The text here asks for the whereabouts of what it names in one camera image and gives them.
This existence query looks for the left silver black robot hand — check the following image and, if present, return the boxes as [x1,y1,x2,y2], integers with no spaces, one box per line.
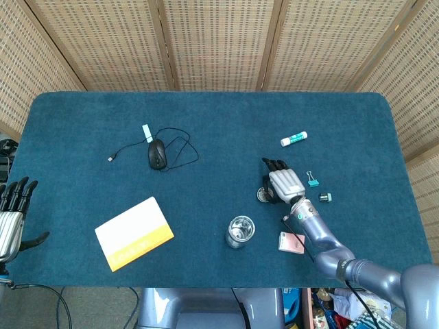
[0,176,51,264]

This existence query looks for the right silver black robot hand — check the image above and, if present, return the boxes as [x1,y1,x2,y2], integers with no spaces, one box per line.
[261,157,306,206]

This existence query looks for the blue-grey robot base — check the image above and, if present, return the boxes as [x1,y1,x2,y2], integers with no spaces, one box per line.
[137,287,285,329]

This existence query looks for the clear glass jar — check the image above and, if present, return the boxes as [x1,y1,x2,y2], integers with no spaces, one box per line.
[225,215,257,249]

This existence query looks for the white green glue stick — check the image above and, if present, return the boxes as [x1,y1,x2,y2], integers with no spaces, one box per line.
[280,132,308,147]

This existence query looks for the pink tissue pack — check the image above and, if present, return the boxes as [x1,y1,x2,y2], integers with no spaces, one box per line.
[278,231,306,255]

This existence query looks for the blue table cloth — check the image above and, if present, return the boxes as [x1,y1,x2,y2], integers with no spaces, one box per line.
[0,90,434,289]

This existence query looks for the blue box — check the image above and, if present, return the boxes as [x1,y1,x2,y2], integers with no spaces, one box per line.
[283,287,302,325]

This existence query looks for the white yellow Lexicon book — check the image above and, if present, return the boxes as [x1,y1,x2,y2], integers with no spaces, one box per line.
[94,196,175,273]

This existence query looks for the black computer mouse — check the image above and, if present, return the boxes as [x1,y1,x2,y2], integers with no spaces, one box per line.
[147,139,168,170]

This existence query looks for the pile of bags and packages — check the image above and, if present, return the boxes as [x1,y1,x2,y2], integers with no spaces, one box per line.
[310,287,405,329]

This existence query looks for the woven folding screen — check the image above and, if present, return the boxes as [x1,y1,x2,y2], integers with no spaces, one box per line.
[0,0,439,265]

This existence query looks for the dark equipment with cables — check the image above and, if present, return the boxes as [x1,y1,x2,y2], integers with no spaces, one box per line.
[0,136,18,182]

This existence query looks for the black mouse cable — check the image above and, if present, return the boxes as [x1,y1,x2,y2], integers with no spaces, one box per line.
[108,127,200,172]

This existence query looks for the black floor cable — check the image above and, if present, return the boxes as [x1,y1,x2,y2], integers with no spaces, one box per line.
[6,282,73,329]

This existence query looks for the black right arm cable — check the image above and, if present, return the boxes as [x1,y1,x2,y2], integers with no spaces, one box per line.
[281,215,378,329]

